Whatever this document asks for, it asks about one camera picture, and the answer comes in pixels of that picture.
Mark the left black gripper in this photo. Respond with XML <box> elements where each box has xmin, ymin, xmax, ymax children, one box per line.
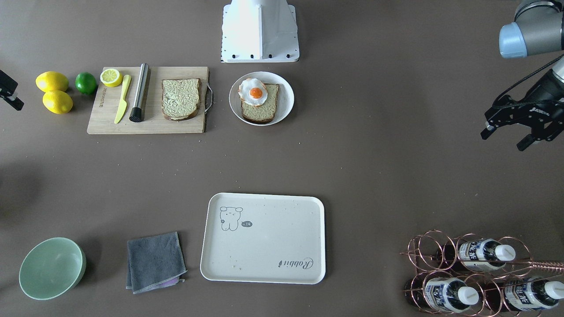
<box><xmin>481</xmin><ymin>70</ymin><xmax>564</xmax><ymax>152</ymax></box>

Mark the bread slice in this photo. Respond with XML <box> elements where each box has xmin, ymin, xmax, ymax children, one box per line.
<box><xmin>240</xmin><ymin>84</ymin><xmax>280</xmax><ymax>124</ymax></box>
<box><xmin>161</xmin><ymin>78</ymin><xmax>201</xmax><ymax>121</ymax></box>

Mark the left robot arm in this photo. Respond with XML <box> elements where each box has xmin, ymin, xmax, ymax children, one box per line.
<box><xmin>481</xmin><ymin>0</ymin><xmax>564</xmax><ymax>151</ymax></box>

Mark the cream rabbit serving tray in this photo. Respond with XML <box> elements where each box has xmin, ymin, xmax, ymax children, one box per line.
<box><xmin>200</xmin><ymin>192</ymin><xmax>326</xmax><ymax>285</ymax></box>

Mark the upper whole lemon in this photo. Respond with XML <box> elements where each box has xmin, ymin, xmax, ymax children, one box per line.
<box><xmin>35</xmin><ymin>71</ymin><xmax>69</xmax><ymax>92</ymax></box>

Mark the whole lemon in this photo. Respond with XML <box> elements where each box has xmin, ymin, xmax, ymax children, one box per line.
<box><xmin>35</xmin><ymin>71</ymin><xmax>69</xmax><ymax>92</ymax></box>
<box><xmin>42</xmin><ymin>90</ymin><xmax>73</xmax><ymax>114</ymax></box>

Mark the lower whole lemon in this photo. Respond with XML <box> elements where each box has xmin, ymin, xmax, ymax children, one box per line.
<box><xmin>42</xmin><ymin>90</ymin><xmax>73</xmax><ymax>114</ymax></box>

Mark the green lime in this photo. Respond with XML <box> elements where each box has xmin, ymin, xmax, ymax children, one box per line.
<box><xmin>75</xmin><ymin>72</ymin><xmax>97</xmax><ymax>96</ymax></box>

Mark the wooden cutting board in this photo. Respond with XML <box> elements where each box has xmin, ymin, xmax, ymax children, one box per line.
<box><xmin>87</xmin><ymin>66</ymin><xmax>212</xmax><ymax>135</ymax></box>

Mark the half lemon slice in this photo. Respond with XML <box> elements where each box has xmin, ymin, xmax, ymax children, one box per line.
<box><xmin>100</xmin><ymin>68</ymin><xmax>123</xmax><ymax>88</ymax></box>

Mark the yellow plastic knife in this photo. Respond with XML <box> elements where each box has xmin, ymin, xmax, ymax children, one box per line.
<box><xmin>114</xmin><ymin>74</ymin><xmax>131</xmax><ymax>124</ymax></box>

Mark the back tea bottle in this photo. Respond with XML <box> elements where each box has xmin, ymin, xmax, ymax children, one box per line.
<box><xmin>433</xmin><ymin>238</ymin><xmax>516</xmax><ymax>273</ymax></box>

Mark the tea bottle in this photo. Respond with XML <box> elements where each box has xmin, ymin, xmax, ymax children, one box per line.
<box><xmin>403</xmin><ymin>277</ymin><xmax>481</xmax><ymax>313</ymax></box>
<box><xmin>484</xmin><ymin>277</ymin><xmax>564</xmax><ymax>312</ymax></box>
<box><xmin>433</xmin><ymin>238</ymin><xmax>516</xmax><ymax>273</ymax></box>

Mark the steel muddler black tip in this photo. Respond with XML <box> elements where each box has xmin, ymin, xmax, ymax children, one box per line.
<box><xmin>129</xmin><ymin>63</ymin><xmax>150</xmax><ymax>123</ymax></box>

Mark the front tea bottle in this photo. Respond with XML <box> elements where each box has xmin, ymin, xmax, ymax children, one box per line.
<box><xmin>403</xmin><ymin>277</ymin><xmax>481</xmax><ymax>313</ymax></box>

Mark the mint green bowl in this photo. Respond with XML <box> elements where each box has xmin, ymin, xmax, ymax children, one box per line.
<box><xmin>19</xmin><ymin>237</ymin><xmax>86</xmax><ymax>301</ymax></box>

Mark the white round plate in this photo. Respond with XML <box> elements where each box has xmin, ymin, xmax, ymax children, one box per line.
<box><xmin>228</xmin><ymin>71</ymin><xmax>295</xmax><ymax>126</ymax></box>

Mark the grey folded cloth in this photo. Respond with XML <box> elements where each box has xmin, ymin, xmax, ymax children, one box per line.
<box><xmin>126</xmin><ymin>231</ymin><xmax>187</xmax><ymax>294</ymax></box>

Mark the bread slice on plate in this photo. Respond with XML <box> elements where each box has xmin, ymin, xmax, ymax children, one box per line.
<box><xmin>240</xmin><ymin>84</ymin><xmax>280</xmax><ymax>124</ymax></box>

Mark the fried egg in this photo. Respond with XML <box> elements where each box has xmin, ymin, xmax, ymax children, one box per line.
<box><xmin>238</xmin><ymin>78</ymin><xmax>268</xmax><ymax>107</ymax></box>

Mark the copper wire bottle rack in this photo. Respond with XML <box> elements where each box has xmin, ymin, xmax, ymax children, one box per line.
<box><xmin>403</xmin><ymin>229</ymin><xmax>563</xmax><ymax>317</ymax></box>

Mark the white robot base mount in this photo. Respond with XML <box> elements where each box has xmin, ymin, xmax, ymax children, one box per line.
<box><xmin>220</xmin><ymin>0</ymin><xmax>300</xmax><ymax>63</ymax></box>

